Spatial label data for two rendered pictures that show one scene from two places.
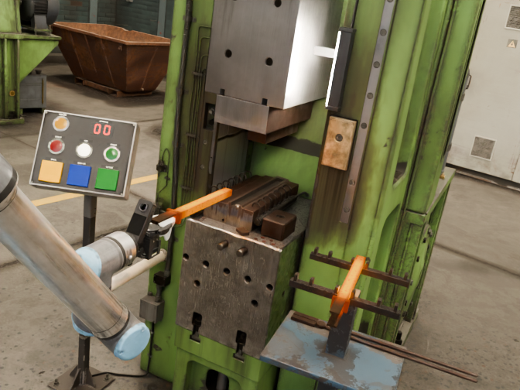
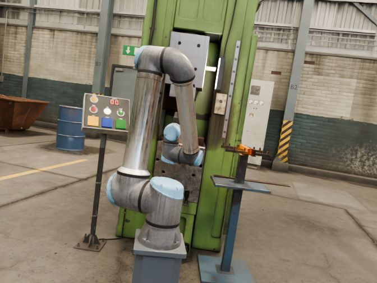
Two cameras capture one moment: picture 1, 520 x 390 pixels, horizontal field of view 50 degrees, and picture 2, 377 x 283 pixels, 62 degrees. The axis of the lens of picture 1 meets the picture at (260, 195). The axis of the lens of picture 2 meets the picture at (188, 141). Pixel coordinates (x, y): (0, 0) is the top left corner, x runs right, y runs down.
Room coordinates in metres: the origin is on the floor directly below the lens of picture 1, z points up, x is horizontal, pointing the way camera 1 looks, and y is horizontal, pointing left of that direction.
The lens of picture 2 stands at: (-0.50, 0.93, 1.19)
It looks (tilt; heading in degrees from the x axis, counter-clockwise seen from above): 6 degrees down; 338
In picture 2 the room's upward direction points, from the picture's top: 8 degrees clockwise
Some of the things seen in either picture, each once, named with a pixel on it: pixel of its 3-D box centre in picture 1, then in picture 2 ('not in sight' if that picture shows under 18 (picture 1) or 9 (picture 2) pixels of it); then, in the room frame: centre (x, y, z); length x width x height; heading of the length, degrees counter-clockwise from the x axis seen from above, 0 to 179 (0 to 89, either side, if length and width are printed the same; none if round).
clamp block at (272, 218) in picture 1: (278, 224); (198, 140); (1.85, -0.08, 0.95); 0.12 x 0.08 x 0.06; 157
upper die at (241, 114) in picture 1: (267, 107); (184, 93); (2.06, 0.02, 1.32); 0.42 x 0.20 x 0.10; 157
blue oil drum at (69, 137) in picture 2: not in sight; (71, 127); (6.60, 0.81, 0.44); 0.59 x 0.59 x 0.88
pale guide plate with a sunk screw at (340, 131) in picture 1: (338, 143); (220, 104); (1.86, -0.24, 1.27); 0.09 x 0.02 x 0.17; 67
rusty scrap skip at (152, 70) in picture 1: (114, 60); (0, 113); (8.58, 2.48, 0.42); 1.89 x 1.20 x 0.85; 56
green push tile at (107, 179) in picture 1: (107, 179); (120, 124); (1.89, 0.55, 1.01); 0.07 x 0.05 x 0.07; 92
